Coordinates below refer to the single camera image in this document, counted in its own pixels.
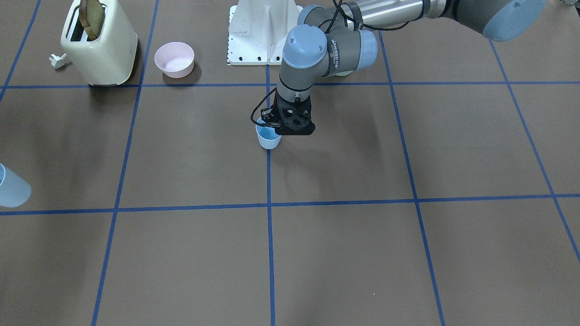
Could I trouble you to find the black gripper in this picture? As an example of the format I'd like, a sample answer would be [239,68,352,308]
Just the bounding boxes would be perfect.
[271,99,315,136]

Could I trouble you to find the light blue cup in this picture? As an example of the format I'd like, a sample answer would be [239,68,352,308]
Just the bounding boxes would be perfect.
[255,118,282,150]
[0,164,32,208]

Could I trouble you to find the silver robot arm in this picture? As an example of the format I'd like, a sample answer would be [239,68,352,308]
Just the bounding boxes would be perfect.
[255,0,545,135]

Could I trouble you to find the pink bowl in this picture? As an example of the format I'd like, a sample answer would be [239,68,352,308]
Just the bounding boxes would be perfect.
[154,42,195,78]

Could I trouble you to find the cream toaster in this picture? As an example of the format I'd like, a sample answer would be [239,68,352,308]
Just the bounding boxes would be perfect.
[60,0,138,86]

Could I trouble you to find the toast slice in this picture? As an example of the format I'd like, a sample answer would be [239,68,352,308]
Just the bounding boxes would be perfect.
[79,0,105,41]

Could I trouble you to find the white toaster plug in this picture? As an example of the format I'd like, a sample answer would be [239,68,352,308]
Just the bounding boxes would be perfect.
[49,53,70,69]

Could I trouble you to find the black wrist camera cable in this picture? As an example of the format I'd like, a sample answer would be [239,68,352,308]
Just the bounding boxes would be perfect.
[250,87,278,128]

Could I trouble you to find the white camera pole base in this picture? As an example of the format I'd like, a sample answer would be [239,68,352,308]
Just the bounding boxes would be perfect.
[227,0,303,66]

